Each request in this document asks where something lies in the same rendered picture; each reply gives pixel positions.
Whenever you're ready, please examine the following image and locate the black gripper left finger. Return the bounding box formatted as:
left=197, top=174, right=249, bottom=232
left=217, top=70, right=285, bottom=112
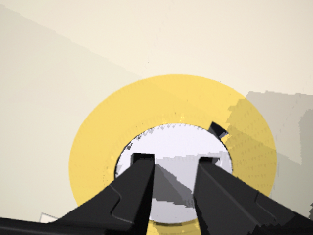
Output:
left=0, top=154, right=154, bottom=235

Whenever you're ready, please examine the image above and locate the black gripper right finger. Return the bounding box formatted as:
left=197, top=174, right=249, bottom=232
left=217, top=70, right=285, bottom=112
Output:
left=193, top=158, right=313, bottom=235

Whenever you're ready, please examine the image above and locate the grey cylinder with two slots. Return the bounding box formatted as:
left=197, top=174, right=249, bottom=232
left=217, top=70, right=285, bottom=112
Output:
left=116, top=122, right=232, bottom=223

